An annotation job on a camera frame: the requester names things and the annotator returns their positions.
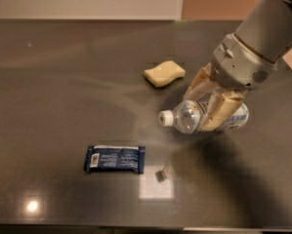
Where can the yellow sponge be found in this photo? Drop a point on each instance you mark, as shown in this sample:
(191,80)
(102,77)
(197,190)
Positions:
(164,73)

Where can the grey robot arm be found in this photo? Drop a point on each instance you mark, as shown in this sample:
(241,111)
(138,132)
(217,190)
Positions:
(267,32)

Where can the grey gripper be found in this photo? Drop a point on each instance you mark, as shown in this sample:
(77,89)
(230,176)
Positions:
(241,63)

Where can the blue plastic water bottle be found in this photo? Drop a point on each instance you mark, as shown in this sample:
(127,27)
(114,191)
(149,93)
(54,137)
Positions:
(186,117)

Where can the dark blue snack packet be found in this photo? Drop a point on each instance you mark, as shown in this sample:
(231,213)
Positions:
(110,158)

